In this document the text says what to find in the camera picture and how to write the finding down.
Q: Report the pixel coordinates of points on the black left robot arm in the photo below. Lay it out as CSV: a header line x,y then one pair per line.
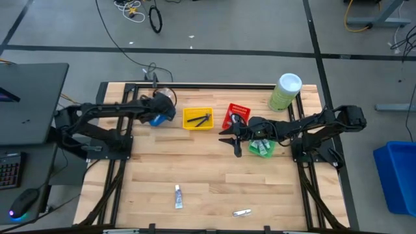
x,y
110,109

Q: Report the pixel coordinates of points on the large blue plastic bin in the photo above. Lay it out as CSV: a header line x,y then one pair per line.
x,y
398,175

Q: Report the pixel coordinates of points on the black monitor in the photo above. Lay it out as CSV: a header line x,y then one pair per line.
x,y
8,96

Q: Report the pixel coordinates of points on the grey desk leg frame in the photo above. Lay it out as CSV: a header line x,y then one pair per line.
x,y
383,23

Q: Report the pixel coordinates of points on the yellow plastic basket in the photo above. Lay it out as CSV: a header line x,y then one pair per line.
x,y
190,112

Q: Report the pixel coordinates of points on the green plastic basket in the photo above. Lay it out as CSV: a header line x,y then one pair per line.
x,y
272,150

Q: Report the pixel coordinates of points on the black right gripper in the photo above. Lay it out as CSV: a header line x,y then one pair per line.
x,y
243,131

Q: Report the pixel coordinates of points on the black computer mouse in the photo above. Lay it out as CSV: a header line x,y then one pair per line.
x,y
24,201

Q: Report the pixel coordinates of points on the dark grey desk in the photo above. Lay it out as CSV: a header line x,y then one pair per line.
x,y
32,169

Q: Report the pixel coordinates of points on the white blue toothpaste tube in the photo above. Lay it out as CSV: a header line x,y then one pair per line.
x,y
262,149
178,198
267,143

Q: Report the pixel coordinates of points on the black aluminium table frame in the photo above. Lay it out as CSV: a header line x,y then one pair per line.
x,y
211,86

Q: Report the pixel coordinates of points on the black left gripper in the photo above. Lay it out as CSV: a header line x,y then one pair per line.
x,y
161,107

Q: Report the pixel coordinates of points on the grey metal desk foot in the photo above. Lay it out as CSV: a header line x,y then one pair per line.
x,y
395,107

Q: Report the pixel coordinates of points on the green wipes canister white lid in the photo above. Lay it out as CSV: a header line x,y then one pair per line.
x,y
286,92

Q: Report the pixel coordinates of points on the red plastic basket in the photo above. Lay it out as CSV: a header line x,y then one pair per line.
x,y
239,109

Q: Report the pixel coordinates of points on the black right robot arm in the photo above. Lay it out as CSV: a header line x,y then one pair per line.
x,y
302,125

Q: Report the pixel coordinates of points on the white wrapper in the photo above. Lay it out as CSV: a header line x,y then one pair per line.
x,y
254,144

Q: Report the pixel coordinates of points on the backlit black keyboard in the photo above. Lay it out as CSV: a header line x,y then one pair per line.
x,y
9,170

